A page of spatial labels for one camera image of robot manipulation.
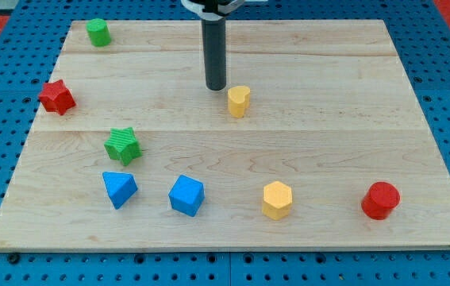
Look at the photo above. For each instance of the green cylinder block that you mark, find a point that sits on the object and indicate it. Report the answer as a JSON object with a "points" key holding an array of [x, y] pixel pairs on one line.
{"points": [[98, 32]]}

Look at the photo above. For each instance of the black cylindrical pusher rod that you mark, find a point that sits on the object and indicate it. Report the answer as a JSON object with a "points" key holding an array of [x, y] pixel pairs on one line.
{"points": [[213, 43]]}

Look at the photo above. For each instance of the red cylinder block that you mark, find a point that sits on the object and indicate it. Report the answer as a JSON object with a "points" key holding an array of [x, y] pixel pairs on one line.
{"points": [[381, 199]]}

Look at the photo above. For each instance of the red star block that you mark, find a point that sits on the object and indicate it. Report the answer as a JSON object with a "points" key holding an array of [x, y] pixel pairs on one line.
{"points": [[56, 97]]}

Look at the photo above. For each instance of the yellow heart block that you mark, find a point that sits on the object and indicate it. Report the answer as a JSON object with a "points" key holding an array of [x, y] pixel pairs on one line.
{"points": [[238, 100]]}

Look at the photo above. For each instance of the green star block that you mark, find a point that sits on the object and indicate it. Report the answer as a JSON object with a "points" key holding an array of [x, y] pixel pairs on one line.
{"points": [[122, 145]]}

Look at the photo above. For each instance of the yellow hexagon block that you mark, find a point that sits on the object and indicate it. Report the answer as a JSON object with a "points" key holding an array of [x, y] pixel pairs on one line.
{"points": [[277, 200]]}

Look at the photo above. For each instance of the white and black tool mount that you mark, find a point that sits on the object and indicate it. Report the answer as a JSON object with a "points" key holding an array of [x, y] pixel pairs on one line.
{"points": [[214, 10]]}

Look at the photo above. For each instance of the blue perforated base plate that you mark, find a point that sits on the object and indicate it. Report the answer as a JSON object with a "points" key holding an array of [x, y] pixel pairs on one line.
{"points": [[29, 46]]}

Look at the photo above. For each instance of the light wooden board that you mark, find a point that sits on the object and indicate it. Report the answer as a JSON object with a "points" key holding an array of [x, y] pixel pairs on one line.
{"points": [[332, 111]]}

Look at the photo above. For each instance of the blue triangular prism block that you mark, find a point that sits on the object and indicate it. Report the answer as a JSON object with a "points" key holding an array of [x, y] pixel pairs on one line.
{"points": [[120, 187]]}

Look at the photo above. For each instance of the blue cube block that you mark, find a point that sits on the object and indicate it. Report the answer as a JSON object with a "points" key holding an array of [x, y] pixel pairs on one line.
{"points": [[187, 195]]}

